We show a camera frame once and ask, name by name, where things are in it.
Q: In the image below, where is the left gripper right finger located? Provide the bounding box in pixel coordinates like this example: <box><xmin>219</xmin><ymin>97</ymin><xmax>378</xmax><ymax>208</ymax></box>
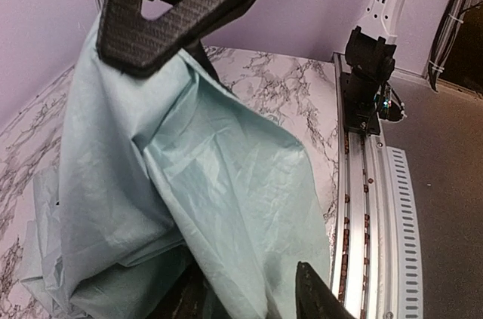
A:
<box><xmin>295</xmin><ymin>262</ymin><xmax>354</xmax><ymax>319</ymax></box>

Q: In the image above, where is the mint green folding umbrella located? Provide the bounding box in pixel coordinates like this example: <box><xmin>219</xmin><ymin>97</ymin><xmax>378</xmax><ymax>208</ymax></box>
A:
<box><xmin>18</xmin><ymin>28</ymin><xmax>330</xmax><ymax>318</ymax></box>

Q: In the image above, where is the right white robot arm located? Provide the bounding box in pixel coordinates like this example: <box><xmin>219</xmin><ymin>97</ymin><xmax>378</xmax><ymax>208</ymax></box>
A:
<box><xmin>340</xmin><ymin>0</ymin><xmax>406</xmax><ymax>136</ymax></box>

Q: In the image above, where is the front aluminium rail base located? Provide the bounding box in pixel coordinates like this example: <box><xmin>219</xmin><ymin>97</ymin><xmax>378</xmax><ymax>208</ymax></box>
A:
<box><xmin>330</xmin><ymin>53</ymin><xmax>422</xmax><ymax>319</ymax></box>

